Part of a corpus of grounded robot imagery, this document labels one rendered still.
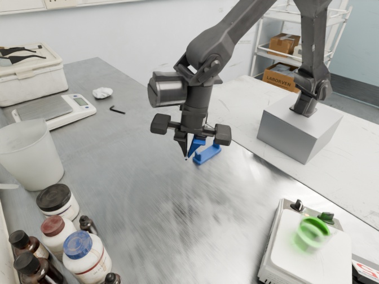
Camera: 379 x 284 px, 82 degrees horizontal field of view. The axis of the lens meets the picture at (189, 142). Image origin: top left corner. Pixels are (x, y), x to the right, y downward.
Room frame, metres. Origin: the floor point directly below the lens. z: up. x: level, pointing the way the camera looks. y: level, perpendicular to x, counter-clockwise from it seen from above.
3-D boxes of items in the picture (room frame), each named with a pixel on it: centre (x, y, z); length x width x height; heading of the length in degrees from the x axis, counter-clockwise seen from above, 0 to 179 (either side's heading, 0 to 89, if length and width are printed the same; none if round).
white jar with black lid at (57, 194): (0.30, 0.30, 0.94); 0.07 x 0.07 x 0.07
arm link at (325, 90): (0.59, -0.36, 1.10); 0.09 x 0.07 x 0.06; 25
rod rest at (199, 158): (0.50, -0.06, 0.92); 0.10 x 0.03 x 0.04; 132
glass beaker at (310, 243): (0.19, -0.20, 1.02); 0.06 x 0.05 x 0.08; 81
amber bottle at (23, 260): (0.15, 0.26, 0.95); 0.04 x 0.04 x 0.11
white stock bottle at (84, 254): (0.17, 0.19, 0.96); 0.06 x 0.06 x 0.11
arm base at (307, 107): (0.59, -0.36, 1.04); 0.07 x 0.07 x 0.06; 43
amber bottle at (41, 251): (0.19, 0.31, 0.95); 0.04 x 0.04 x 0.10
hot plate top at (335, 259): (0.18, -0.21, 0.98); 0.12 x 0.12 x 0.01; 61
